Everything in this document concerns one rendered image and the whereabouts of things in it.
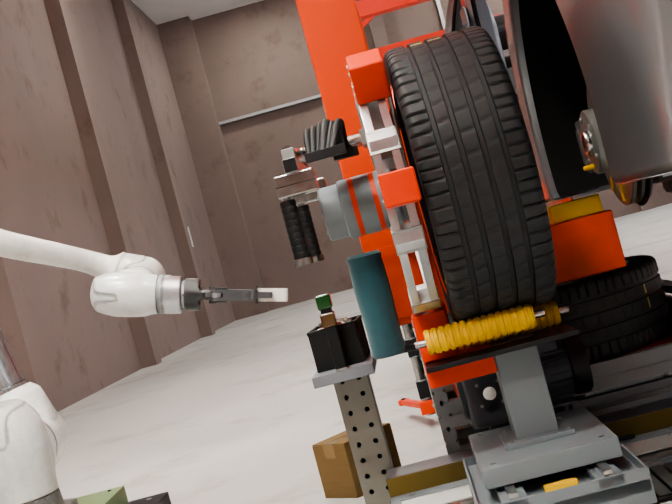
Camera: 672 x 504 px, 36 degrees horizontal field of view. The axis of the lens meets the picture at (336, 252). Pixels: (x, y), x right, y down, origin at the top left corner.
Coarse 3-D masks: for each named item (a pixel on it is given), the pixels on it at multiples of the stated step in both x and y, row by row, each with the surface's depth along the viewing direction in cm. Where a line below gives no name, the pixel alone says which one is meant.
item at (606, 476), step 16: (624, 448) 229; (464, 464) 254; (592, 464) 223; (608, 464) 220; (624, 464) 224; (640, 464) 214; (480, 480) 244; (528, 480) 232; (544, 480) 229; (560, 480) 225; (576, 480) 211; (592, 480) 211; (608, 480) 210; (624, 480) 210; (640, 480) 210; (480, 496) 230; (496, 496) 226; (512, 496) 212; (528, 496) 211; (544, 496) 211; (560, 496) 211; (576, 496) 211; (592, 496) 210; (608, 496) 210; (624, 496) 210; (640, 496) 210
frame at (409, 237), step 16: (368, 112) 220; (384, 112) 219; (368, 128) 216; (384, 128) 215; (368, 144) 214; (384, 144) 213; (400, 160) 213; (400, 224) 216; (416, 224) 213; (400, 240) 213; (416, 240) 213; (400, 256) 216; (416, 256) 259; (416, 288) 250; (432, 288) 224; (416, 304) 227; (432, 304) 228
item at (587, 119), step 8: (584, 112) 232; (592, 112) 230; (584, 120) 233; (592, 120) 228; (584, 128) 235; (592, 128) 228; (592, 136) 229; (600, 136) 227; (600, 144) 227; (600, 152) 227; (592, 160) 236; (600, 160) 229; (600, 168) 231; (608, 168) 231; (608, 176) 245; (616, 184) 239; (624, 184) 231; (632, 184) 224; (640, 184) 225; (616, 192) 241; (624, 192) 233; (632, 192) 226; (640, 192) 226; (632, 200) 229; (640, 200) 231
